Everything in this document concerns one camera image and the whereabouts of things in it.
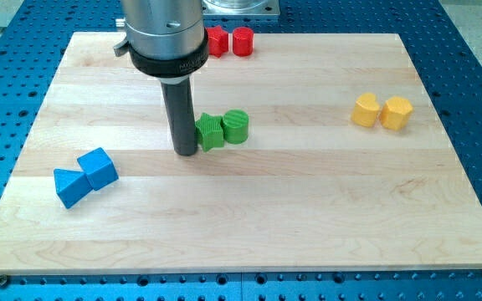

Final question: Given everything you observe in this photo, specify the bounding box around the yellow hexagon block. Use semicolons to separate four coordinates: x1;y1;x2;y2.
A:
379;96;413;130

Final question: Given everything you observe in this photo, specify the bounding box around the blue triangle block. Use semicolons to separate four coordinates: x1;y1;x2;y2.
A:
54;169;93;209

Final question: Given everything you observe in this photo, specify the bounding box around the green star block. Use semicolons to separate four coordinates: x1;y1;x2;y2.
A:
195;113;224;152

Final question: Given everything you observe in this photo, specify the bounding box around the green cylinder block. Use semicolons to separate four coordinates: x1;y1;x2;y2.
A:
222;110;249;144

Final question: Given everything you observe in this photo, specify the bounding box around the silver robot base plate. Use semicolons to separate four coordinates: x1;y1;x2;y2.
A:
202;0;280;17

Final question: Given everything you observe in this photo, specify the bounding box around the red cylinder block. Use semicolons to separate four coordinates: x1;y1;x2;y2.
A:
233;27;254;57

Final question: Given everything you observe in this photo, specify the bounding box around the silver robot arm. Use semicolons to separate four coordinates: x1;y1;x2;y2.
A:
113;0;208;84

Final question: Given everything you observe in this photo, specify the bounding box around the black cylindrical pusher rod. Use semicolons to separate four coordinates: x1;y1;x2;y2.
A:
160;76;197;156

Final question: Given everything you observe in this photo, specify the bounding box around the light wooden board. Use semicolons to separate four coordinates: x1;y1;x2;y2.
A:
0;33;482;275

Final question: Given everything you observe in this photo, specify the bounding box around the red star block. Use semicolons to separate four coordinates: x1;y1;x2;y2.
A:
206;25;228;58

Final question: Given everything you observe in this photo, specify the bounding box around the yellow heart block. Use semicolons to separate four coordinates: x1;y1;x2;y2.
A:
351;93;381;127

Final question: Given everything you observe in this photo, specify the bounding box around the blue cube block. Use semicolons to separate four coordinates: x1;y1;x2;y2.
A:
77;147;119;191

